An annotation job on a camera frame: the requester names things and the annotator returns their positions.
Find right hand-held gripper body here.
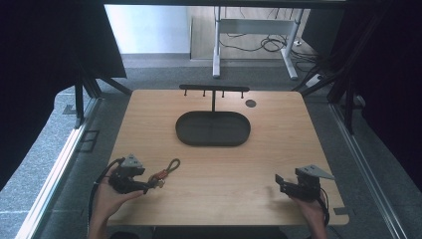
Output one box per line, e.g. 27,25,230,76
280,164,335,202

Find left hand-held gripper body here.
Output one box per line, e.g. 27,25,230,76
108,153,147,195

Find olive cord keychain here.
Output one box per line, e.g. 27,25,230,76
147,157,182,190

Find person's right hand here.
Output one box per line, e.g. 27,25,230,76
290,192,328,228

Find person's left hand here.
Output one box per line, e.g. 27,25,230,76
94,165,145,221

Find black key stand with tray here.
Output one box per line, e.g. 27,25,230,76
174,84,252,148

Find black metal stand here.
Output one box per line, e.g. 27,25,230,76
73,73,133,129
291,66,356,135

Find white power strip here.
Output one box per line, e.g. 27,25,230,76
305,73,324,90

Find black curtain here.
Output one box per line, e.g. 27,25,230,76
300,6,422,192
0,0,127,192

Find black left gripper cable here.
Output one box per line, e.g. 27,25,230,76
87,157,126,230

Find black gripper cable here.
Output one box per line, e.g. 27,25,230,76
87,157,126,230
317,186,331,228

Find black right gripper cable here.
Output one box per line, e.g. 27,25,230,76
317,186,331,228

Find aluminium rail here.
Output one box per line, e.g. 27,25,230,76
328,103,410,239
14,98,103,239

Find black floor cables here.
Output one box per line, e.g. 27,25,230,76
219,7,319,73

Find white metal desk frame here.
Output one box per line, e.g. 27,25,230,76
212,6,305,82

